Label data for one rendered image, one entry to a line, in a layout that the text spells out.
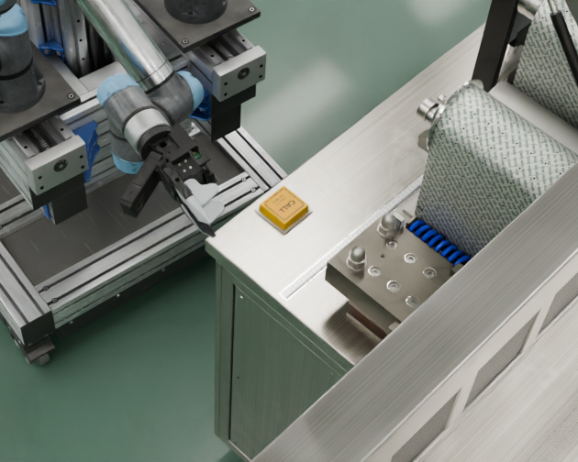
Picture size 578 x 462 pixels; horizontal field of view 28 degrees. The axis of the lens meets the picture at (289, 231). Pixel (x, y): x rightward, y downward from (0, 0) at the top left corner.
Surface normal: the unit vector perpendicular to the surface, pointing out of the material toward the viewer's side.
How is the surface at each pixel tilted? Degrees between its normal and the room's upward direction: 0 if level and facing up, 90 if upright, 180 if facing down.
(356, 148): 0
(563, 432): 0
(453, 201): 90
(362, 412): 0
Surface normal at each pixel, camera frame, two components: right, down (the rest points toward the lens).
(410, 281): 0.06, -0.59
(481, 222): -0.69, 0.56
